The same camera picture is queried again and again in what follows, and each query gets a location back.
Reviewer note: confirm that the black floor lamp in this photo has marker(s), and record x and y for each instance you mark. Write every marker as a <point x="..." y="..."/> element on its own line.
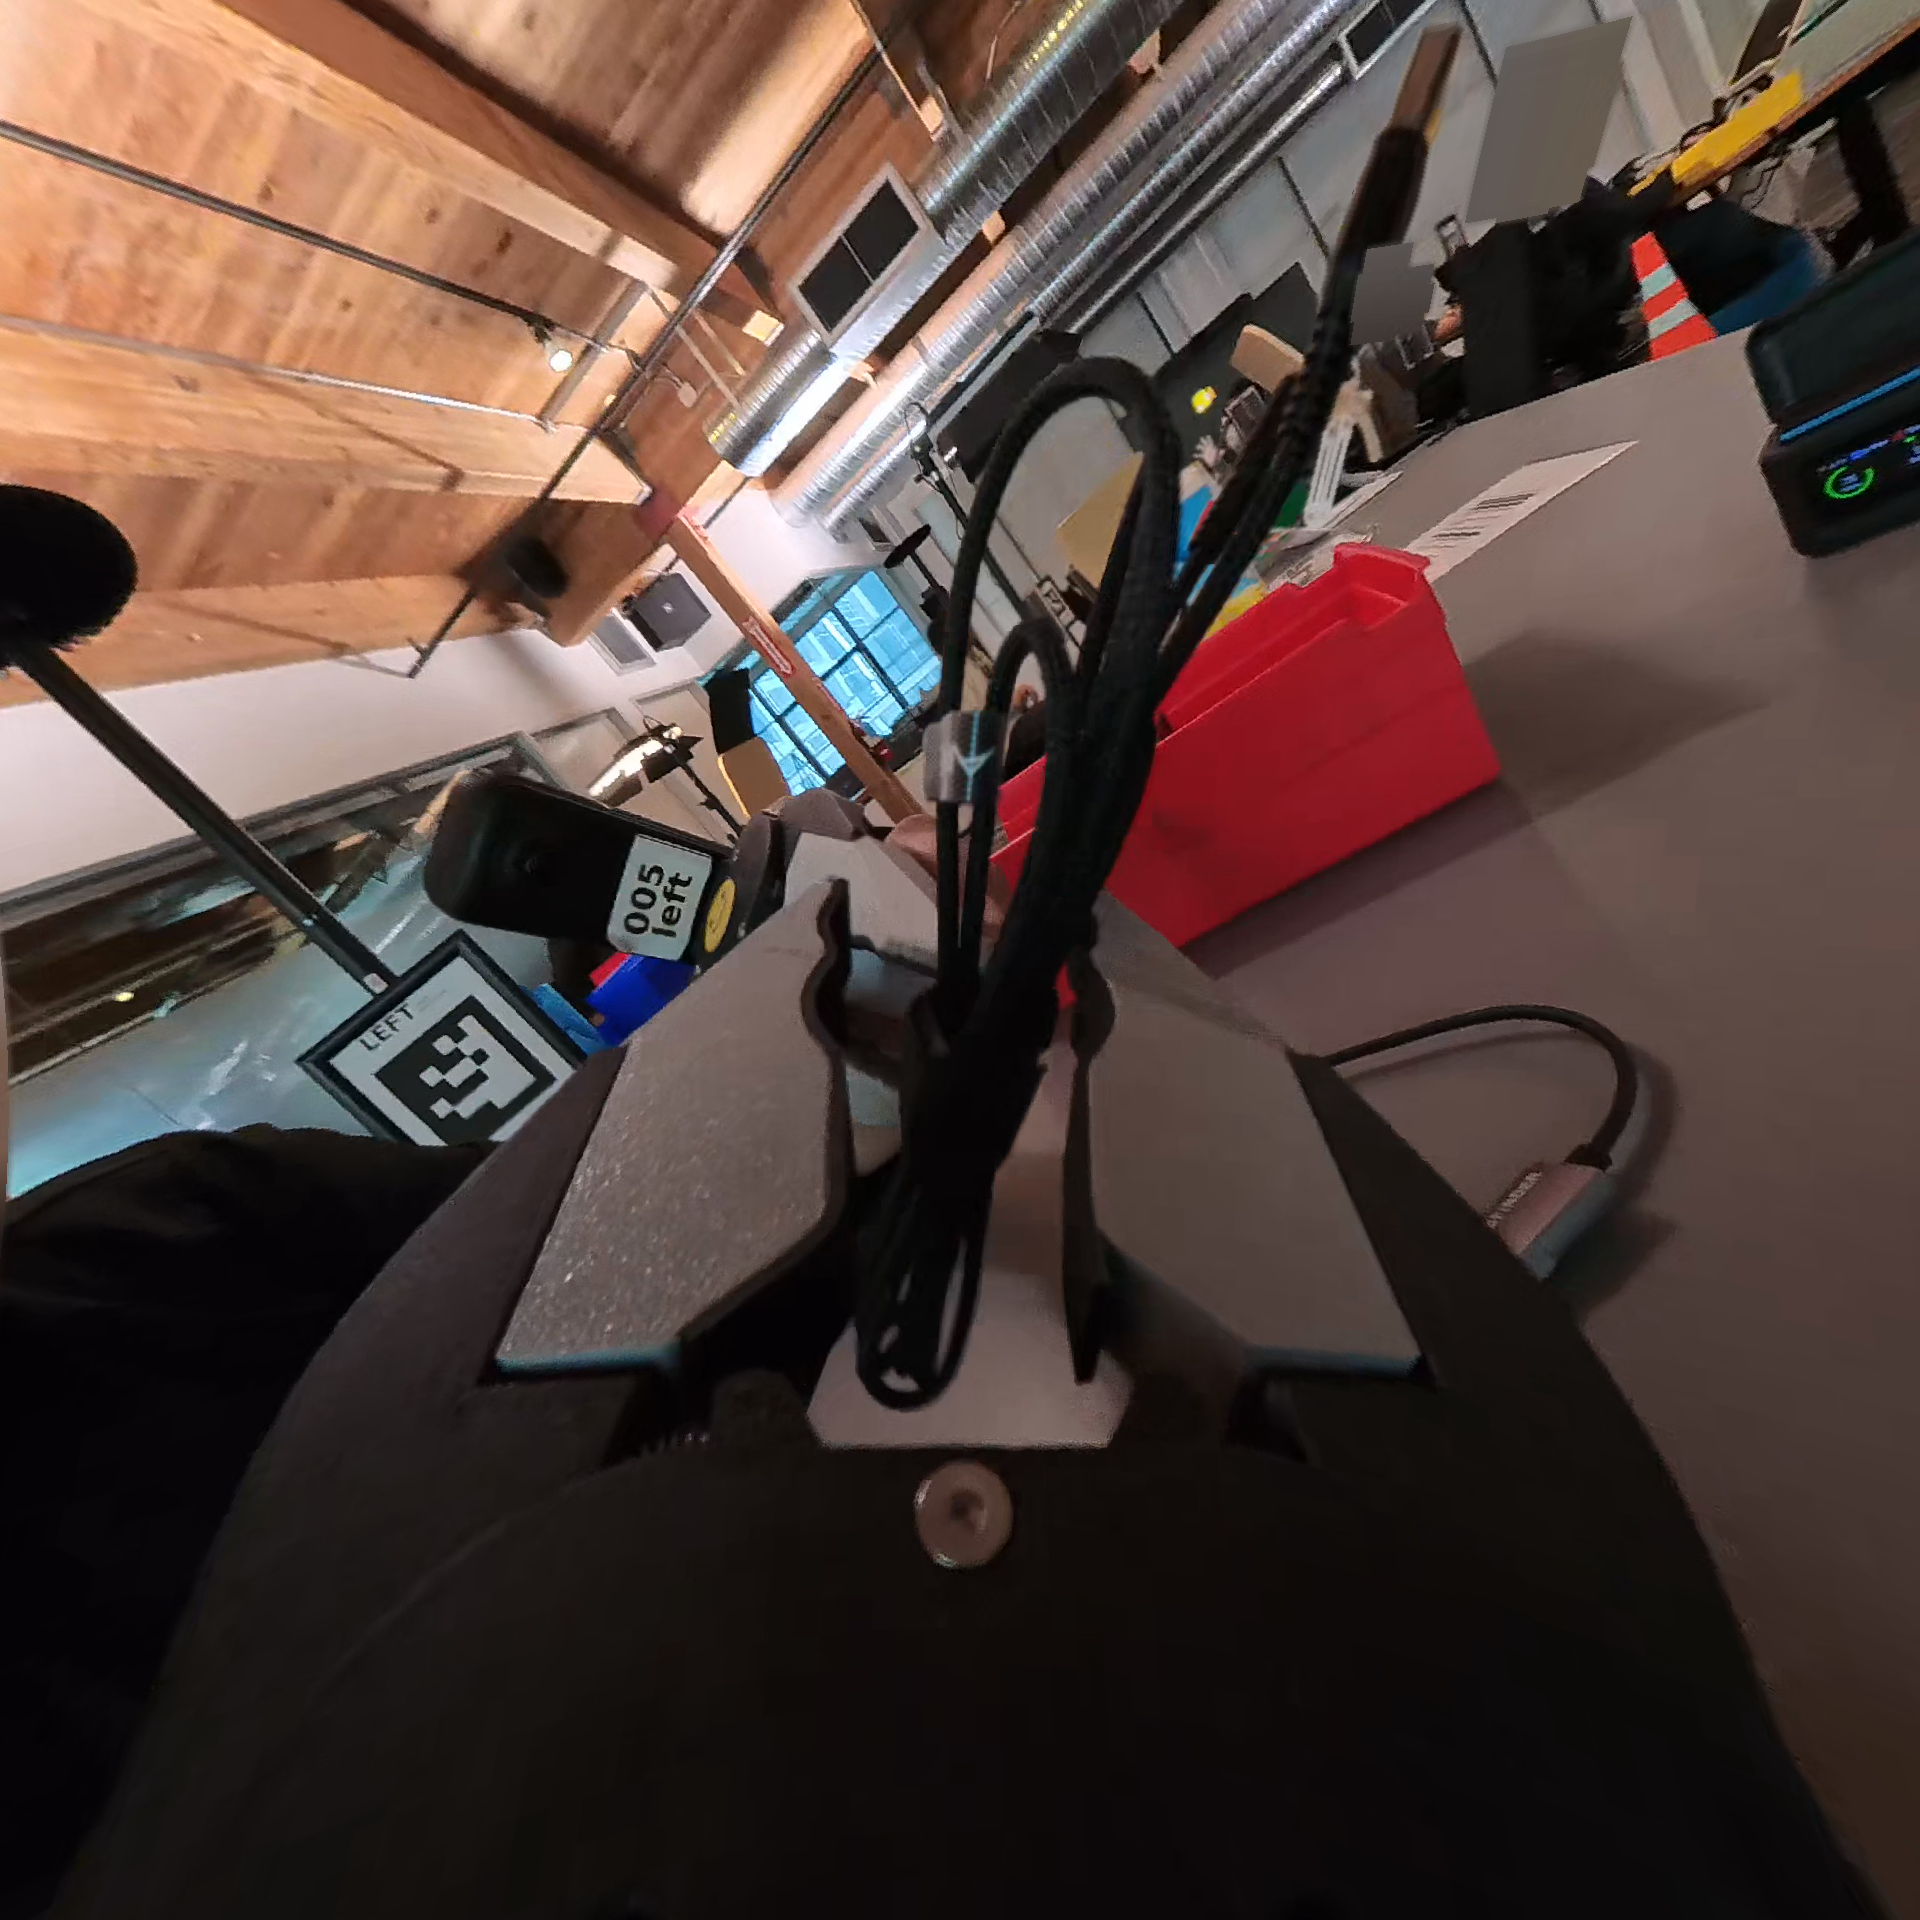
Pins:
<point x="61" y="555"/>

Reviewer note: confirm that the ceiling air vent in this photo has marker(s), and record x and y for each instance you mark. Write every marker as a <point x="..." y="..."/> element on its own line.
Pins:
<point x="862" y="248"/>
<point x="1389" y="33"/>

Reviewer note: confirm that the orange traffic cone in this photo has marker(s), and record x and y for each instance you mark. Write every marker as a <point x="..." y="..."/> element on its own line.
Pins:
<point x="1669" y="299"/>

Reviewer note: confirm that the black and white tag board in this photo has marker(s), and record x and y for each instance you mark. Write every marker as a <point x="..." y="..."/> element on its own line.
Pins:
<point x="441" y="1066"/>

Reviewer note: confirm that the red plastic bin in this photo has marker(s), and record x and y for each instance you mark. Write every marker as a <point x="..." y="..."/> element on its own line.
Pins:
<point x="1320" y="721"/>

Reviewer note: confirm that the grey USB hub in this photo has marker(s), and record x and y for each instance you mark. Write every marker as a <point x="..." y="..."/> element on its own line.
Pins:
<point x="1552" y="1214"/>

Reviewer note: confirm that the black studio light stand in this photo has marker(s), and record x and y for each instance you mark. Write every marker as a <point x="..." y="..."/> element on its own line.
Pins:
<point x="662" y="763"/>

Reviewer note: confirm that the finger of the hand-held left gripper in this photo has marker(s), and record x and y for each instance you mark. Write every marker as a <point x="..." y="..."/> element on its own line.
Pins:
<point x="886" y="885"/>

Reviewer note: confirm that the dark battery charging case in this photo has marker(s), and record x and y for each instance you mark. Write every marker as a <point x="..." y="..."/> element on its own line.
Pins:
<point x="1846" y="435"/>

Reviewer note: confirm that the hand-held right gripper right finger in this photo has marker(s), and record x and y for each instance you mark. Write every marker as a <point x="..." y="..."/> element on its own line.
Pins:
<point x="1243" y="1200"/>

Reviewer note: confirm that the white paper sheet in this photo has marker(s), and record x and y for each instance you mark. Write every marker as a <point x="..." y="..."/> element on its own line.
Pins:
<point x="1517" y="503"/>

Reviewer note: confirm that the small yellow bin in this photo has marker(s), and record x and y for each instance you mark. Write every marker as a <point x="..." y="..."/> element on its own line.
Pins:
<point x="1739" y="119"/>

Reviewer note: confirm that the black wall speaker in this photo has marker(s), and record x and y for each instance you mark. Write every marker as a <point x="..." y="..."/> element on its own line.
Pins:
<point x="667" y="611"/>

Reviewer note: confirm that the tan cardboard panel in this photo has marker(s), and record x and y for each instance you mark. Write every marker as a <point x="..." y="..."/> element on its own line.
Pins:
<point x="1103" y="518"/>
<point x="1266" y="360"/>

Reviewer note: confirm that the silver air duct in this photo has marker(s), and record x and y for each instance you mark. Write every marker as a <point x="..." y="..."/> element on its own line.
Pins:
<point x="1050" y="182"/>

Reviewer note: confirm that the blue plastic bin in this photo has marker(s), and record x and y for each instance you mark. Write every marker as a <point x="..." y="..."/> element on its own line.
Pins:
<point x="623" y="998"/>

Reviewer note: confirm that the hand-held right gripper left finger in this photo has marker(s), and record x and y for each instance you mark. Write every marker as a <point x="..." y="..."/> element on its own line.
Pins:
<point x="675" y="1185"/>

